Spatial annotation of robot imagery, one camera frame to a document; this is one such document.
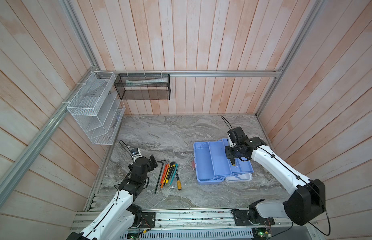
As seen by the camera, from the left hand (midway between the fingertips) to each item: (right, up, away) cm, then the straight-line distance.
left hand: (146, 160), depth 84 cm
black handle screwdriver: (+48, 0, -4) cm, 49 cm away
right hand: (+48, +5, 0) cm, 48 cm away
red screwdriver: (+9, -9, +4) cm, 14 cm away
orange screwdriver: (+10, -10, +4) cm, 14 cm away
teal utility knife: (+16, -9, +4) cm, 18 cm away
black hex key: (+6, -15, 0) cm, 17 cm away
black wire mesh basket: (-7, +48, +20) cm, 53 cm away
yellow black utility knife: (+15, -4, +6) cm, 16 cm away
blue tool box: (+38, -3, -1) cm, 38 cm away
